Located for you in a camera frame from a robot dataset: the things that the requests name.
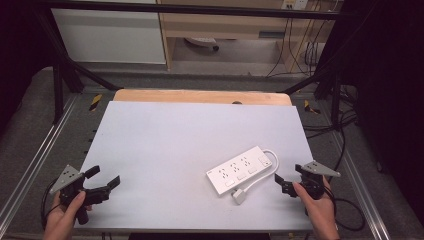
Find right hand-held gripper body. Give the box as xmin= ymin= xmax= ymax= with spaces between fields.
xmin=294 ymin=160 xmax=342 ymax=201

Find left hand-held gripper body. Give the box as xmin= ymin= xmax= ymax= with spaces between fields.
xmin=49 ymin=164 xmax=111 ymax=226

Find white power strip cable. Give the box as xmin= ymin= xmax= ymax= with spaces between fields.
xmin=242 ymin=148 xmax=280 ymax=198

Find white plug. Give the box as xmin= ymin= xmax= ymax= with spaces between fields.
xmin=231 ymin=188 xmax=248 ymax=206

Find white power strip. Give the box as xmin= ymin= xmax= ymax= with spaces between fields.
xmin=205 ymin=145 xmax=274 ymax=198

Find person's right hand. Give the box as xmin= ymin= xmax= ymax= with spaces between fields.
xmin=292 ymin=176 xmax=341 ymax=240

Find person's left hand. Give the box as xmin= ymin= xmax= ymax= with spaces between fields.
xmin=42 ymin=190 xmax=93 ymax=240

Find yellow black tape strip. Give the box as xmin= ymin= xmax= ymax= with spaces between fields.
xmin=88 ymin=93 xmax=103 ymax=113
xmin=303 ymin=99 xmax=322 ymax=115

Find wooden table with white top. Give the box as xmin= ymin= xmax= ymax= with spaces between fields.
xmin=73 ymin=88 xmax=315 ymax=233

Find black curtain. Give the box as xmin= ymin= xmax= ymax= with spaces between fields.
xmin=328 ymin=0 xmax=424 ymax=218
xmin=0 ymin=0 xmax=56 ymax=136

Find white cabinet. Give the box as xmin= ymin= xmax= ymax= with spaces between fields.
xmin=51 ymin=8 xmax=167 ymax=65

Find grey chair base with caster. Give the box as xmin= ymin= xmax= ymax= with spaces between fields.
xmin=184 ymin=36 xmax=221 ymax=52

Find light wooden desk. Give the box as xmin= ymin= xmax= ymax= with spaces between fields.
xmin=155 ymin=0 xmax=338 ymax=72

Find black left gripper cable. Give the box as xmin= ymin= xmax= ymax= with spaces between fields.
xmin=40 ymin=179 xmax=64 ymax=231

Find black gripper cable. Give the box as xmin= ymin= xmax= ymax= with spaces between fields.
xmin=40 ymin=179 xmax=64 ymax=231
xmin=324 ymin=184 xmax=366 ymax=233

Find aluminium floor rail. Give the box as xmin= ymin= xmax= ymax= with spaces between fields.
xmin=332 ymin=129 xmax=392 ymax=240
xmin=0 ymin=95 xmax=80 ymax=228

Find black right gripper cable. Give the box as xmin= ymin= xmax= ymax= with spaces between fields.
xmin=324 ymin=184 xmax=366 ymax=233

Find black floor cables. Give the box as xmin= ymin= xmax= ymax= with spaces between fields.
xmin=300 ymin=84 xmax=359 ymax=174

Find bundle of hanging cables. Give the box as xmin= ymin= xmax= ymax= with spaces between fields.
xmin=265 ymin=8 xmax=329 ymax=78

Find white wall socket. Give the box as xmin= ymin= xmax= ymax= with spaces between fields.
xmin=281 ymin=0 xmax=310 ymax=11

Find black metal frame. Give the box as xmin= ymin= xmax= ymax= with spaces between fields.
xmin=31 ymin=0 xmax=344 ymax=125

